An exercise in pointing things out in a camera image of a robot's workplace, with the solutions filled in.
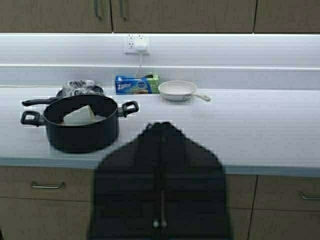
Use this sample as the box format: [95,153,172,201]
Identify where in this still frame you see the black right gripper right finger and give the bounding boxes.
[161,121,234,240]

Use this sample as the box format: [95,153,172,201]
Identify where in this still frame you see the right drawer metal handle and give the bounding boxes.
[299,191,320,201]

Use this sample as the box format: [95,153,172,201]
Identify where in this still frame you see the left wooden drawer front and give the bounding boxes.
[0,166,95,202]

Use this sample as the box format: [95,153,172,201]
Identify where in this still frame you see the white wall outlet plate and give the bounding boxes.
[123,34,150,55]

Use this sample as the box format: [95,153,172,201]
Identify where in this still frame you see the blue Ziploc bag box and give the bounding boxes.
[114,74,160,95]

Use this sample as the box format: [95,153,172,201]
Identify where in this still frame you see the door handle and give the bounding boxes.
[93,0,102,21]
[119,0,126,21]

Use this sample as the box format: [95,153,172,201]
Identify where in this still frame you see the white cup inside pot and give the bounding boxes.
[61,105,106,126]

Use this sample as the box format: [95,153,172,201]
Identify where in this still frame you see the cabinet door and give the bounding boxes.
[254,0,320,34]
[110,0,257,34]
[0,198,92,240]
[229,208,320,240]
[0,0,112,33]

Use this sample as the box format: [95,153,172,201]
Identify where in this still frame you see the black two-handled pot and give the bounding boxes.
[20,94,139,153]

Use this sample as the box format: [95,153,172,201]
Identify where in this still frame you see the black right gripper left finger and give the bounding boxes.
[87,121,164,240]

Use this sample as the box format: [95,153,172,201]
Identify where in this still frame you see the wooden drawer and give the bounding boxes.
[0,166,95,202]
[226,174,320,212]

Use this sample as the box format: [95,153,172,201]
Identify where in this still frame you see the left drawer metal handle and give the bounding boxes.
[30,181,65,190]

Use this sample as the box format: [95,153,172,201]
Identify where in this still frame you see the grey patterned dish cloth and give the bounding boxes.
[62,80,97,97]

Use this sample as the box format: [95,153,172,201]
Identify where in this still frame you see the white plug adapter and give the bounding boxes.
[135,42,149,55]

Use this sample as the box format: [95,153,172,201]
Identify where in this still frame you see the right wooden drawer front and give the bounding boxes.
[226,174,320,212]

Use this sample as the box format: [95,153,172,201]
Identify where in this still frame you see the drawer metal handle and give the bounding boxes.
[299,191,320,201]
[30,181,65,190]

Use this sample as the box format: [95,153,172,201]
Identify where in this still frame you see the black frying pan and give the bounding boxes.
[22,85,104,107]

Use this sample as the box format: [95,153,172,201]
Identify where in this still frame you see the white frying pan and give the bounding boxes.
[158,80,211,102]

